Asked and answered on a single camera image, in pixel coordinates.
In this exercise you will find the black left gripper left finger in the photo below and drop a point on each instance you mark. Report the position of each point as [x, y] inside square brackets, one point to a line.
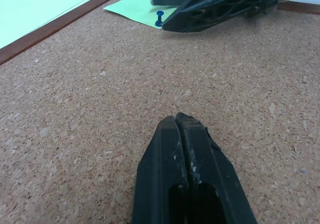
[160, 164]

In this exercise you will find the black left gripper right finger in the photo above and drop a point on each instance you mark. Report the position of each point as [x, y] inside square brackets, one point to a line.
[215, 174]

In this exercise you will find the green paper note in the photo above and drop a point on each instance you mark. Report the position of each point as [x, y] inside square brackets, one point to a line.
[136, 7]

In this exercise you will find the blue pushpin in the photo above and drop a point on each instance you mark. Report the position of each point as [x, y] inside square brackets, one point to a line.
[159, 18]

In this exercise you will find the cork board with wooden frame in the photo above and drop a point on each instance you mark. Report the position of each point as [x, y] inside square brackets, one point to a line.
[105, 88]

